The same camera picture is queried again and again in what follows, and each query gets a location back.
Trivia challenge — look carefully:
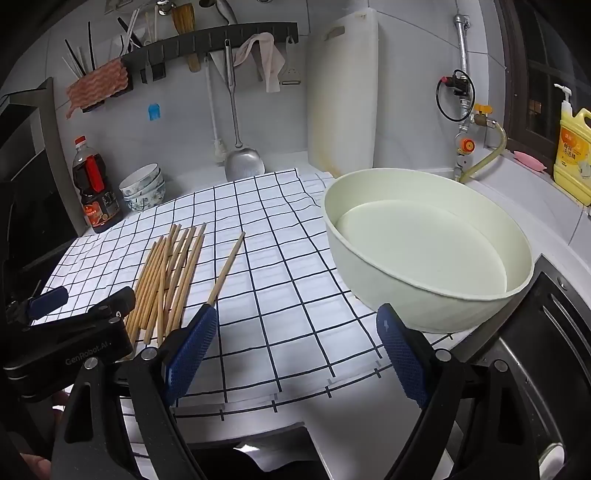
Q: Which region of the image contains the dark soy sauce bottle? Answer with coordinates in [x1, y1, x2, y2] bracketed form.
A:
[71, 135, 123, 234]

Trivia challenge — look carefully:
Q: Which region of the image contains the white floral bowl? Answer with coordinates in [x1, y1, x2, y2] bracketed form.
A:
[124, 185, 166, 213]
[119, 164, 162, 195]
[121, 178, 165, 204]

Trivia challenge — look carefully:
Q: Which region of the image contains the yellow dish soap bottle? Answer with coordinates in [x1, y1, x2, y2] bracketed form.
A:
[553, 84, 591, 206]

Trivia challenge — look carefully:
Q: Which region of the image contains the brass valve yellow handle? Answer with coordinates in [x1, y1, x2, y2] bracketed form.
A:
[472, 104, 497, 129]

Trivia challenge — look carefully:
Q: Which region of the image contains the white cutting board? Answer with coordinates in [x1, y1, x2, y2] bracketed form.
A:
[306, 10, 380, 172]

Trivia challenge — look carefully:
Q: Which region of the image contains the beige rag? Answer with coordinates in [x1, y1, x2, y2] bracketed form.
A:
[232, 32, 287, 93]

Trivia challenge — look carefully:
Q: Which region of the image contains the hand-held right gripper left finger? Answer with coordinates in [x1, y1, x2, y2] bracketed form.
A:
[51, 302, 219, 480]

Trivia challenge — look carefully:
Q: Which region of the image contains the white plastic basin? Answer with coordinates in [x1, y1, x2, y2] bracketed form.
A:
[322, 168, 535, 332]

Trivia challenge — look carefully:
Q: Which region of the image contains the wooden spatula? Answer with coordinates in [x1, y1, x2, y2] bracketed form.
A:
[172, 2, 195, 35]

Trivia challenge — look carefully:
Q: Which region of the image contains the metal ladle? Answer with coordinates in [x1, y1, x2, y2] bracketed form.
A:
[213, 0, 238, 26]

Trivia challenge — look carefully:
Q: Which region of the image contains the metal spatula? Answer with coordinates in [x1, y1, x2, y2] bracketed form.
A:
[224, 39, 266, 182]

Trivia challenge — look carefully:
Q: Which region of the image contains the orange striped cloth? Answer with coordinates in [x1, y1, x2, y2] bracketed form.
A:
[65, 60, 127, 120]

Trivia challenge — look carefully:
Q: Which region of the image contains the bamboo chopstick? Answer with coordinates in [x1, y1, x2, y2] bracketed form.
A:
[207, 231, 246, 308]

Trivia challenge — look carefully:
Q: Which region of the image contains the grey wall rack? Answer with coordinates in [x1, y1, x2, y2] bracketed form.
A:
[121, 22, 298, 75]

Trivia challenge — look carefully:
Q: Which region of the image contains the black red valve device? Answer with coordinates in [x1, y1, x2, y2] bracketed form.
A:
[436, 69, 476, 123]

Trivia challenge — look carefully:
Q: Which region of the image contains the white peeler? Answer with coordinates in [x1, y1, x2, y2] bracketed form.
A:
[279, 37, 303, 86]

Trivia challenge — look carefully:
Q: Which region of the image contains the white black checked cloth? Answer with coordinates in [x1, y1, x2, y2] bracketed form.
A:
[32, 168, 462, 467]

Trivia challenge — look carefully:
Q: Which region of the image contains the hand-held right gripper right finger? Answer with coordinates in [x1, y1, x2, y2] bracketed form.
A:
[376, 303, 539, 480]

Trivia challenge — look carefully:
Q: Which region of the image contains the metal water pipe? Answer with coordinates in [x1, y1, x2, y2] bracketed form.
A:
[452, 14, 476, 181]

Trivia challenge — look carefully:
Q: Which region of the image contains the yellowish hose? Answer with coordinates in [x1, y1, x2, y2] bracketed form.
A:
[459, 120, 508, 183]

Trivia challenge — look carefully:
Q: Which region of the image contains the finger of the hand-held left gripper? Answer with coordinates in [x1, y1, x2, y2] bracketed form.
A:
[85, 286, 138, 325]
[7, 285, 70, 325]

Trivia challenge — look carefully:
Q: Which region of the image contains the pile of wooden chopsticks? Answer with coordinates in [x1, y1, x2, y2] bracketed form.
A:
[124, 222, 208, 347]

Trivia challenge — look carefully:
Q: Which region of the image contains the bunch of black chopsticks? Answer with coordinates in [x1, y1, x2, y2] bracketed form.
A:
[62, 21, 100, 77]

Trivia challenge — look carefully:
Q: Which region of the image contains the white long-handled brush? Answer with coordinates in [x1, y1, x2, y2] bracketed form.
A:
[203, 55, 227, 164]

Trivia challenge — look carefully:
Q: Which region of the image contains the black range hood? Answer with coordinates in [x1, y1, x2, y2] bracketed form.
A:
[0, 78, 88, 296]

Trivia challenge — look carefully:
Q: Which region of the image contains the dark window frame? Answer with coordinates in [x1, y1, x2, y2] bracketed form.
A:
[496, 0, 591, 158]

